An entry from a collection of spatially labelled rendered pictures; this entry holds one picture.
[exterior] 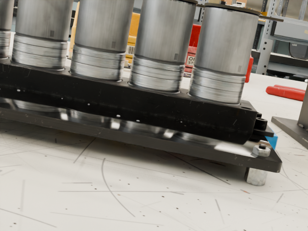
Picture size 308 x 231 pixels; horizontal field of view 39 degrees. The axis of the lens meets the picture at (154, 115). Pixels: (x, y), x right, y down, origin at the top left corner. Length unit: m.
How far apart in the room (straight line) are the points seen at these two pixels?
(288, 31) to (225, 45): 2.56
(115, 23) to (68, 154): 0.07
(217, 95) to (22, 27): 0.09
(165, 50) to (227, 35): 0.03
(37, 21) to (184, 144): 0.09
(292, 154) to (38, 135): 0.12
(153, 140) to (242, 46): 0.06
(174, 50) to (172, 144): 0.05
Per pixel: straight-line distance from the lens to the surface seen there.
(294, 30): 2.76
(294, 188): 0.17
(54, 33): 0.20
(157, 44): 0.19
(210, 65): 0.19
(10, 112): 0.16
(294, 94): 0.46
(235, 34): 0.19
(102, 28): 0.19
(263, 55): 2.72
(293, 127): 0.27
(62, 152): 0.16
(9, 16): 0.22
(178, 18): 0.19
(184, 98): 0.19
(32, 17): 0.20
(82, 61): 0.19
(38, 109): 0.17
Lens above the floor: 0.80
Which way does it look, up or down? 12 degrees down
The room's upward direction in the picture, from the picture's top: 10 degrees clockwise
